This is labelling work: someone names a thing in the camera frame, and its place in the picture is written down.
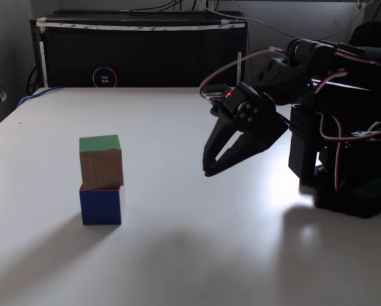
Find red and blue cube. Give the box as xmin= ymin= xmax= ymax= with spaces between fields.
xmin=79 ymin=184 xmax=127 ymax=226

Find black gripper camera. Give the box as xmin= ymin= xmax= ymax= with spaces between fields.
xmin=202 ymin=83 xmax=233 ymax=106

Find green and wood cube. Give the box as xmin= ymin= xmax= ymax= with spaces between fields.
xmin=78 ymin=134 xmax=125 ymax=191

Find green table clamp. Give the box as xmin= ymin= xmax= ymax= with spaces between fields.
xmin=349 ymin=178 xmax=381 ymax=201

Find black cables beside case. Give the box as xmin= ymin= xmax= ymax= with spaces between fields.
xmin=25 ymin=65 xmax=39 ymax=95

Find black office chair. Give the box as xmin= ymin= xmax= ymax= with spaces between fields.
xmin=350 ymin=21 xmax=381 ymax=49

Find long white tape strip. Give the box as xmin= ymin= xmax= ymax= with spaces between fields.
xmin=36 ymin=17 xmax=246 ymax=32

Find black computer case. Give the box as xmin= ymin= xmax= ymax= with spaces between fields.
xmin=30 ymin=10 xmax=249 ymax=89

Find red white servo cable loop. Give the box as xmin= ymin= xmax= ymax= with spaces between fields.
xmin=199 ymin=46 xmax=290 ymax=99

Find black cable bundle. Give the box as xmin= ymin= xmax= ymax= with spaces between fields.
xmin=128 ymin=0 xmax=224 ymax=17

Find blue cable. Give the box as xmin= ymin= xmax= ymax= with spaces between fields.
xmin=17 ymin=85 xmax=64 ymax=106

